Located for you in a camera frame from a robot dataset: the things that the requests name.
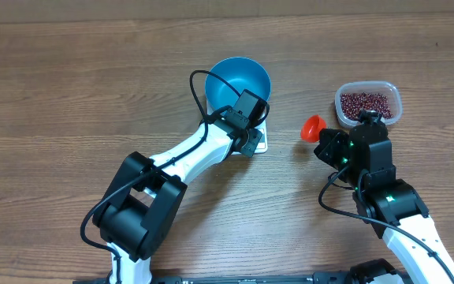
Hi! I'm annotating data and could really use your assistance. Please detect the orange measuring scoop blue handle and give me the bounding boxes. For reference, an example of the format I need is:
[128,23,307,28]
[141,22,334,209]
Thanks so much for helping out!
[300,114,327,143]

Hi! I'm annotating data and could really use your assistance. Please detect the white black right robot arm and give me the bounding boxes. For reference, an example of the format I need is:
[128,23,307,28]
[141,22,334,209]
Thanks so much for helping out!
[301,110,454,283]

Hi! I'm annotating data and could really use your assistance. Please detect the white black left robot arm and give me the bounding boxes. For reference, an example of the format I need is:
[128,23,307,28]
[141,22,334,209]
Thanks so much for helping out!
[80,115,263,283]

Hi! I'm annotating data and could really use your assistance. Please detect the white digital kitchen scale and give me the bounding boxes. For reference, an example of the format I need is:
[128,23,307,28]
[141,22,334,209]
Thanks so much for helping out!
[207,101,269,155]

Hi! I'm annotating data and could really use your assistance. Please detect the teal blue bowl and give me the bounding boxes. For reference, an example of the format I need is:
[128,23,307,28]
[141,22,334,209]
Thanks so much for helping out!
[204,57,272,114]

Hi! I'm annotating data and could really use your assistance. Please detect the red adzuki beans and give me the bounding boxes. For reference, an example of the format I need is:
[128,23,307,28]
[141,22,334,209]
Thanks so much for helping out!
[340,92,393,120]

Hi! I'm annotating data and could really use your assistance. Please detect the clear plastic container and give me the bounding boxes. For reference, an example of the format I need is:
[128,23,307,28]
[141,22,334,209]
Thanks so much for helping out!
[334,80,404,129]

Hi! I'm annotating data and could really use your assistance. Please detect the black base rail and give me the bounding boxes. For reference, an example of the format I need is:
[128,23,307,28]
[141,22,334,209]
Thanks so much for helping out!
[73,258,425,284]

